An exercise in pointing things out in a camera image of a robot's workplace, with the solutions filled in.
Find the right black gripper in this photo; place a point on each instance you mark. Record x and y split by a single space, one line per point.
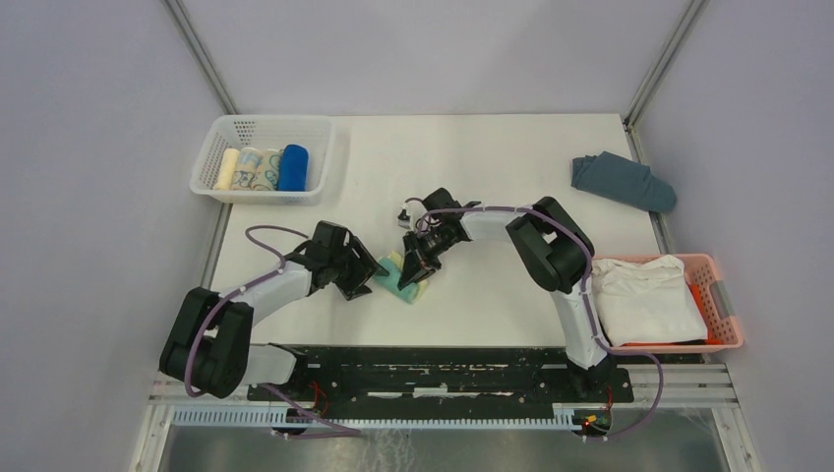
418 265

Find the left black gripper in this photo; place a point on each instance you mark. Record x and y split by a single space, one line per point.
365 267

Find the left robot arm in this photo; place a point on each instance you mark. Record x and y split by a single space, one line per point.
209 347

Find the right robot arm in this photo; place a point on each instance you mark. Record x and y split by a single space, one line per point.
555 252

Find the patterned rolled towel right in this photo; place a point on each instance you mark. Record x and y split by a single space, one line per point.
268 172

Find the patterned rolled towel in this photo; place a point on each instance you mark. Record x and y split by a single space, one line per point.
268 172
246 169

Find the patterned rolled towel left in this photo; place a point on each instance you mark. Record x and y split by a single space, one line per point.
246 169

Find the cream rolled towel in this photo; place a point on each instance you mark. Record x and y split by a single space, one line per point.
226 171

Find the white plastic basket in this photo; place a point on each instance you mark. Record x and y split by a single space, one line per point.
315 133

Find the grey blue towel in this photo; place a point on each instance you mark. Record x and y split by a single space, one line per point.
613 177

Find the white cloth in pink basket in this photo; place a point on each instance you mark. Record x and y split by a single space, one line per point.
646 303

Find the orange item in basket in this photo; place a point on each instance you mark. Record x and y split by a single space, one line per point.
711 338

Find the pink plastic basket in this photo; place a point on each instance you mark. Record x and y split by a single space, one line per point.
701 270

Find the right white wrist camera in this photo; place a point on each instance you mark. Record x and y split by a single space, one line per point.
405 218

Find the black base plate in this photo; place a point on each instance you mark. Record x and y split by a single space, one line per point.
461 383

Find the white cable duct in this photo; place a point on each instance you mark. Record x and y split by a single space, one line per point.
284 417

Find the aluminium frame rails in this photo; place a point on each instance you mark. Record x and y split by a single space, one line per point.
697 425

